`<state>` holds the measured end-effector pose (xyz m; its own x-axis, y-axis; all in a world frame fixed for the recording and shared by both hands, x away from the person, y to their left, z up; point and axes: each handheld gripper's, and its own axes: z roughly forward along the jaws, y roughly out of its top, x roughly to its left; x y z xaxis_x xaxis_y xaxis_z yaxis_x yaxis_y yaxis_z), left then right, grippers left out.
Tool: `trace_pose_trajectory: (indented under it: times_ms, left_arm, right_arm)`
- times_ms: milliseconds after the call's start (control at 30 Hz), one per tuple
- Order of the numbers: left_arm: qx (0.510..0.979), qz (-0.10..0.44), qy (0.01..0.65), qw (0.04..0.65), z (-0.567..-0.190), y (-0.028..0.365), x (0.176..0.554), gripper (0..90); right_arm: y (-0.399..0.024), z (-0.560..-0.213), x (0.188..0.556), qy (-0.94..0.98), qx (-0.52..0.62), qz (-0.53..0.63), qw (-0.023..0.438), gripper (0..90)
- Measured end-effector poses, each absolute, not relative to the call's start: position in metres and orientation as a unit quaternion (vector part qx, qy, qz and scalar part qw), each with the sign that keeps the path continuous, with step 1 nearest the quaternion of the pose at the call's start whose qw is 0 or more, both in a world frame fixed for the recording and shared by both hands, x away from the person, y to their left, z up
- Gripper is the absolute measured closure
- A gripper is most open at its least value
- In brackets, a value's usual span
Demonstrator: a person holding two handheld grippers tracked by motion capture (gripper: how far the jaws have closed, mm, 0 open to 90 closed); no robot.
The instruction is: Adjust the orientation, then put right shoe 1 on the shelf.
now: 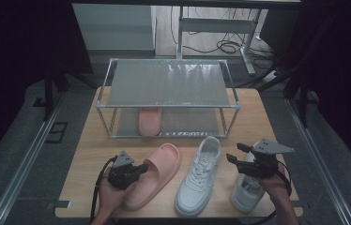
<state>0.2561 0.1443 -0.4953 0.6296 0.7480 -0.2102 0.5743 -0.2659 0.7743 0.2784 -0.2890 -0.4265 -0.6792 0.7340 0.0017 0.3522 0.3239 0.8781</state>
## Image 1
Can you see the dark curtain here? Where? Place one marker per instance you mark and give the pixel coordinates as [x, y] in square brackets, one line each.
[14, 62]
[345, 78]

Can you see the pink slipper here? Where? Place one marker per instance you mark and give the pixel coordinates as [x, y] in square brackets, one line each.
[161, 165]
[150, 122]

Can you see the white metal desk frame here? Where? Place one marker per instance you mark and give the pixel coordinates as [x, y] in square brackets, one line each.
[217, 25]

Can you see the person's right hand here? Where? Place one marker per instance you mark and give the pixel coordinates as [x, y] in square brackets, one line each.
[273, 184]

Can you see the grey metal shoe rack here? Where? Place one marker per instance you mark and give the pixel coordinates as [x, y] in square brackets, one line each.
[167, 82]

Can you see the white cabinet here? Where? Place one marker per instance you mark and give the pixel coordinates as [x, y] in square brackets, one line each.
[114, 28]

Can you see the white sneaker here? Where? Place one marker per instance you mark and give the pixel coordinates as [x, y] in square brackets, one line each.
[195, 187]
[245, 193]

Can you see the black stand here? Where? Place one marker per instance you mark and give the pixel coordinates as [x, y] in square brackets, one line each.
[49, 93]
[303, 106]

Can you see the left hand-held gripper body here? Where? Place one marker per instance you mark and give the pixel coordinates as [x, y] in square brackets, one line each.
[122, 175]

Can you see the aluminium floor rail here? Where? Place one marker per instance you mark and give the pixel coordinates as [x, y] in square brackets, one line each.
[320, 162]
[23, 162]

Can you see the white power strip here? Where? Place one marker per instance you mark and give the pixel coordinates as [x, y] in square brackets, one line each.
[271, 76]

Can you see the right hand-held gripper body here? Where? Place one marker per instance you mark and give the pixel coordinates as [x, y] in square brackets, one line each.
[261, 162]

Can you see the person's left hand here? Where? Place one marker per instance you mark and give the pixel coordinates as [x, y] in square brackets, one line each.
[114, 197]

